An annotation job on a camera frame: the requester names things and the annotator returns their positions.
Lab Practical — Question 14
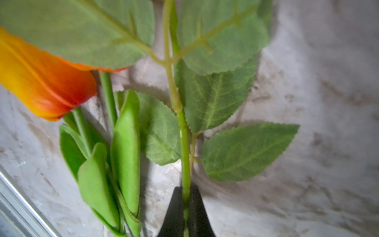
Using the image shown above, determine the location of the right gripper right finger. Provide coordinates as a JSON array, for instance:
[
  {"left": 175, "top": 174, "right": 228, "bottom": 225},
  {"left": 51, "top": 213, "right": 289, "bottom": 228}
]
[{"left": 188, "top": 183, "right": 216, "bottom": 237}]

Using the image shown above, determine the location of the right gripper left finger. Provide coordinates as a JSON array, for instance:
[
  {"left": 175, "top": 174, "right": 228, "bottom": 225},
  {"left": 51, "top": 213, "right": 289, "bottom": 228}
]
[{"left": 158, "top": 186, "right": 184, "bottom": 237}]

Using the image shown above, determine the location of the white rose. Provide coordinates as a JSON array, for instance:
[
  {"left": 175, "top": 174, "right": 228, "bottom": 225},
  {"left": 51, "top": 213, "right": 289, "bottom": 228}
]
[{"left": 0, "top": 0, "right": 301, "bottom": 237}]

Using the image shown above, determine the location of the orange tulip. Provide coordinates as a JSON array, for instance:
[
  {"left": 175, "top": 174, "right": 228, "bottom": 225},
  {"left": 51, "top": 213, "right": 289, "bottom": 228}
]
[
  {"left": 59, "top": 72, "right": 142, "bottom": 237},
  {"left": 0, "top": 26, "right": 119, "bottom": 184}
]

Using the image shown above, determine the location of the aluminium front rail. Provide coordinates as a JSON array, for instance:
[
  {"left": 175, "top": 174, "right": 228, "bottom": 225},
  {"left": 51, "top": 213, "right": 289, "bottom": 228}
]
[{"left": 1, "top": 167, "right": 61, "bottom": 237}]

